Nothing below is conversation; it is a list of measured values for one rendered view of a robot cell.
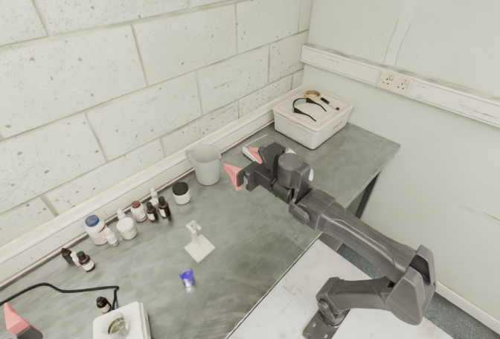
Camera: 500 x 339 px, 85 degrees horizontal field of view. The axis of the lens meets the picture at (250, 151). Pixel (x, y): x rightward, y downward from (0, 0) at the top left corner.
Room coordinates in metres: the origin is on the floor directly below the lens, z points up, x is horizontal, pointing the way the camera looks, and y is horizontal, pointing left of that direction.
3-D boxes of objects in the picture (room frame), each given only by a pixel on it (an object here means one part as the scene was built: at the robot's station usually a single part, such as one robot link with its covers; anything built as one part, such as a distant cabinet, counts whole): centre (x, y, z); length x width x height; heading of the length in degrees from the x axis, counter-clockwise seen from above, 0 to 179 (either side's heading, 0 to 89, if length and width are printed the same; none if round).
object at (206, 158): (0.91, 0.21, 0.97); 0.18 x 0.13 x 0.15; 68
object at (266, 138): (1.05, -0.11, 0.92); 0.26 x 0.19 x 0.05; 39
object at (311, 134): (1.31, -0.35, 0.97); 0.37 x 0.31 x 0.14; 134
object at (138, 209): (0.68, 0.44, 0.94); 0.05 x 0.05 x 0.09
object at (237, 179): (0.53, 0.03, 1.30); 0.09 x 0.07 x 0.07; 45
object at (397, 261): (0.32, -0.24, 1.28); 0.30 x 0.09 x 0.12; 45
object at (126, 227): (0.60, 0.46, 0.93); 0.06 x 0.06 x 0.07
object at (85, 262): (0.47, 0.56, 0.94); 0.03 x 0.03 x 0.08
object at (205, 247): (0.54, 0.18, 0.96); 0.08 x 0.08 x 0.13; 46
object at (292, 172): (0.44, -0.11, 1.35); 0.12 x 0.09 x 0.12; 45
